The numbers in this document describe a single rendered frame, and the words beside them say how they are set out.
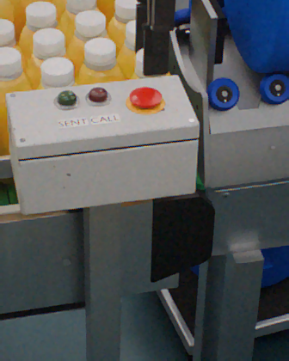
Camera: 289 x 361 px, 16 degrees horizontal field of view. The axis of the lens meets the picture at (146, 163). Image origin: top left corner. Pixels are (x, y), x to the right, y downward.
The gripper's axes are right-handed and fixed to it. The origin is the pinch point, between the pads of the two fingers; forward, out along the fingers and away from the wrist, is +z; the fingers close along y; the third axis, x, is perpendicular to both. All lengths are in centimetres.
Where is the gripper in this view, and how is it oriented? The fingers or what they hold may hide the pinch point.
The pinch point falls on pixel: (151, 39)
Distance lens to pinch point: 126.2
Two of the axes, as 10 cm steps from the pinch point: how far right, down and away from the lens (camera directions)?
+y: -2.2, -6.2, 7.6
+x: -9.8, 1.2, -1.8
